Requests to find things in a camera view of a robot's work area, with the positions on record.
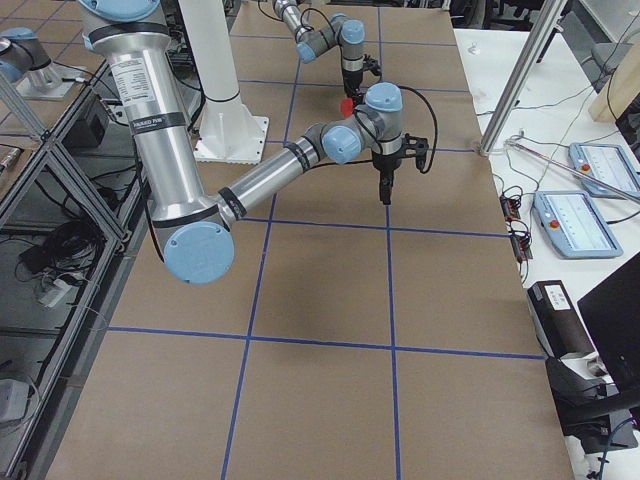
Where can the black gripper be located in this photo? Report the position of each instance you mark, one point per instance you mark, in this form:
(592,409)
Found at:
(351,81)
(386,163)

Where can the red block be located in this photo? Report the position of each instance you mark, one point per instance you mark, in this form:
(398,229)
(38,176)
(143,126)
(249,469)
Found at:
(347,106)

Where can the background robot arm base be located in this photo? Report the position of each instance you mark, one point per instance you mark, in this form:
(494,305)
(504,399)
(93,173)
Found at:
(26,63)

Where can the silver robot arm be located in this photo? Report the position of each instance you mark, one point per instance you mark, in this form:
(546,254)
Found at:
(200,188)
(340,31)

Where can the small electronics board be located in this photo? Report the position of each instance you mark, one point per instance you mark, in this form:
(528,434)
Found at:
(519,232)

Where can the near teach pendant tablet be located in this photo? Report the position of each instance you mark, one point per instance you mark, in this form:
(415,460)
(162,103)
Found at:
(574,225)

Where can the teach pendant tablet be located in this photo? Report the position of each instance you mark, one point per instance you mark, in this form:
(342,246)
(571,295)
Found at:
(574,225)
(607,163)

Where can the far teach pendant tablet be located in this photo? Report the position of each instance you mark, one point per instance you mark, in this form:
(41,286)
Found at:
(607,163)

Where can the black box with label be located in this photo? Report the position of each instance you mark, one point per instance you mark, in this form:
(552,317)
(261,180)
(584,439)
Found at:
(558,326)

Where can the black monitor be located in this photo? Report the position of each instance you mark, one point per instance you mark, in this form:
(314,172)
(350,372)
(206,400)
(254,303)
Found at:
(610,312)

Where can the grey power adapter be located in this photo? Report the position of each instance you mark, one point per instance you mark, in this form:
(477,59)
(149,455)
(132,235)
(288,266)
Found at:
(14,401)

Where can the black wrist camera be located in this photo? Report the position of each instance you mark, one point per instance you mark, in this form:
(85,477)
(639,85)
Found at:
(371,65)
(416,148)

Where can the metal rod with handle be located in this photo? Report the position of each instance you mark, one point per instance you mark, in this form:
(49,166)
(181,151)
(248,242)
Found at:
(593,186)

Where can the white central pedestal column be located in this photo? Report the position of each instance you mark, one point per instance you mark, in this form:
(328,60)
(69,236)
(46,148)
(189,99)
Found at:
(228,132)

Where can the aluminium frame post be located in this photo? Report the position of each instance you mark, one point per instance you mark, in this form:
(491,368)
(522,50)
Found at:
(537,38)

